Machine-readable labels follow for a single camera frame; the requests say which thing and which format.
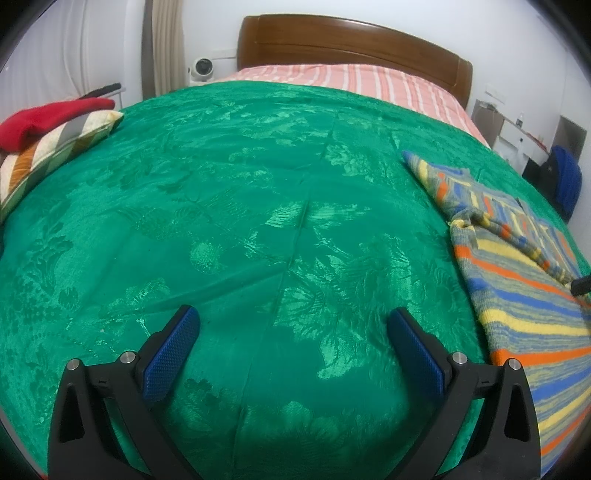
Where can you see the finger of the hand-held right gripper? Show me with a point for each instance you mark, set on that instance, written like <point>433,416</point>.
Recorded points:
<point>582,284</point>

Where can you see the brown wooden headboard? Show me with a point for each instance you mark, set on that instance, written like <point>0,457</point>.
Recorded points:
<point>351,41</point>

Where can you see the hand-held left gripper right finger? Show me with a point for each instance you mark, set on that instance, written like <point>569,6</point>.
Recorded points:
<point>418,356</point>

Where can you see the pink striped bedsheet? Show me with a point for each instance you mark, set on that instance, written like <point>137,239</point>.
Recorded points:
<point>369,81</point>

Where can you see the small white fan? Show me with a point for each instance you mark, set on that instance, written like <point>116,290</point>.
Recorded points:
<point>201,69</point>

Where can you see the black garment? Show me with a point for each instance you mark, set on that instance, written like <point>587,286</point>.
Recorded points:
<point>542,173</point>

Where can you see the striped pillow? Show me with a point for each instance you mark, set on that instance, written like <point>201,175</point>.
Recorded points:
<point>46,154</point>

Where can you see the striped knit sweater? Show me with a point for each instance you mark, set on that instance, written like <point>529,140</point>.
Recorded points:
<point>517,277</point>

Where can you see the beige curtain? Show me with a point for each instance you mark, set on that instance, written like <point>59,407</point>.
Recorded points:
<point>166,46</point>

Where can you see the white desk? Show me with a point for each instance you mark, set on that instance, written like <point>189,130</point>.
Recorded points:
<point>489,124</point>

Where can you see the red knit garment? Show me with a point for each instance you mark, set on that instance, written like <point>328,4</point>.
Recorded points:
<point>46,120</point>

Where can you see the green patterned blanket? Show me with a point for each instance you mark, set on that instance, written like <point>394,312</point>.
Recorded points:
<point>277,207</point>

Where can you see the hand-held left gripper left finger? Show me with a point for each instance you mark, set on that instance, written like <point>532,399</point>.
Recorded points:
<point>171,355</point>

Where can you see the blue jacket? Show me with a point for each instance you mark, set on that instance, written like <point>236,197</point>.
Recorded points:
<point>569,180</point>

